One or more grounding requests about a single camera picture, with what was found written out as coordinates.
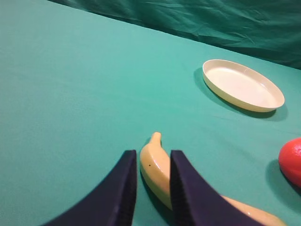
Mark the orange tangerine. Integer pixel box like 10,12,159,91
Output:
278,137,301,187

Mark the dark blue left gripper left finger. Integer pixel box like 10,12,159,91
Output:
45,150,137,226

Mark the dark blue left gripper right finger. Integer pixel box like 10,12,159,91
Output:
170,150,261,226

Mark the yellow oval plate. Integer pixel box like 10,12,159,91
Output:
202,59,285,113

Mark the green backdrop cloth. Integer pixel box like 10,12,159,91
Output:
60,0,301,69

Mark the yellow banana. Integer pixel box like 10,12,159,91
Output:
140,132,286,226

